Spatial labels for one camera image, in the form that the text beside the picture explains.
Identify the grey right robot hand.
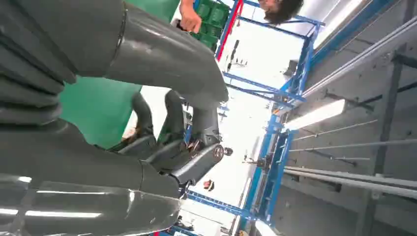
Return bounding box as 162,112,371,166
0,0,229,236

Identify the person's left hand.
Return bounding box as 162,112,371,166
179,0,203,34

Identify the green plastic crate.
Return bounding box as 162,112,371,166
190,0,230,53

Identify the red metal bar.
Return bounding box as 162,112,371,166
215,0,244,61

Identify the green table mat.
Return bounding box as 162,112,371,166
60,0,180,150

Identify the ceiling light tube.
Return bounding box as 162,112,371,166
313,0,365,50
282,99,347,132

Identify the grey ceiling pipe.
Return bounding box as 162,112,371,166
283,166,417,200
301,16,417,98

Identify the blue metal frame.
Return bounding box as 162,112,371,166
185,0,327,236

